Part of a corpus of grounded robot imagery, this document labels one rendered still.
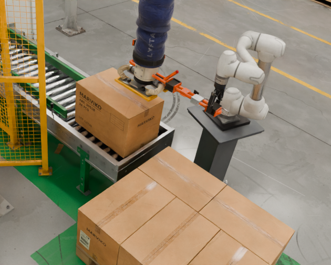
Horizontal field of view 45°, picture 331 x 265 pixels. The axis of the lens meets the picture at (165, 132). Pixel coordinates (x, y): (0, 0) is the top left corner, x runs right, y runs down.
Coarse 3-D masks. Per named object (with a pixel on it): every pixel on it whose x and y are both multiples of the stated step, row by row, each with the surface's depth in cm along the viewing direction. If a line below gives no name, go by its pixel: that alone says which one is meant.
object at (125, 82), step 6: (120, 78) 294; (126, 78) 295; (120, 84) 292; (126, 84) 290; (132, 90) 286; (138, 90) 286; (144, 90) 286; (144, 96) 282; (150, 96) 283; (156, 96) 285
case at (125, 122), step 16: (80, 80) 318; (96, 80) 321; (112, 80) 325; (80, 96) 319; (96, 96) 305; (112, 96) 308; (128, 96) 312; (80, 112) 329; (96, 112) 314; (112, 112) 300; (128, 112) 296; (144, 112) 302; (160, 112) 321; (96, 128) 323; (112, 128) 308; (128, 128) 296; (144, 128) 315; (112, 144) 317; (128, 144) 308; (144, 144) 329
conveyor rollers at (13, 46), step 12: (12, 48) 418; (24, 48) 420; (0, 60) 394; (12, 60) 403; (24, 60) 404; (36, 60) 405; (36, 72) 389; (48, 72) 392; (60, 72) 400; (36, 84) 373; (60, 84) 383; (72, 84) 383; (60, 96) 365; (72, 96) 367; (48, 108) 348; (72, 108) 357; (72, 120) 340; (84, 132) 331; (96, 144) 322; (120, 156) 320
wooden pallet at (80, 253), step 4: (76, 244) 296; (76, 248) 298; (80, 248) 294; (76, 252) 302; (80, 252) 297; (84, 252) 293; (80, 256) 299; (84, 256) 295; (88, 256) 290; (84, 260) 298; (88, 260) 294; (92, 260) 289; (88, 264) 297; (92, 264) 298; (96, 264) 298
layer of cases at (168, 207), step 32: (160, 160) 321; (128, 192) 289; (160, 192) 294; (192, 192) 299; (224, 192) 305; (96, 224) 263; (128, 224) 267; (160, 224) 272; (192, 224) 276; (224, 224) 281; (256, 224) 286; (96, 256) 283; (128, 256) 253; (160, 256) 252; (192, 256) 256; (224, 256) 260; (256, 256) 264
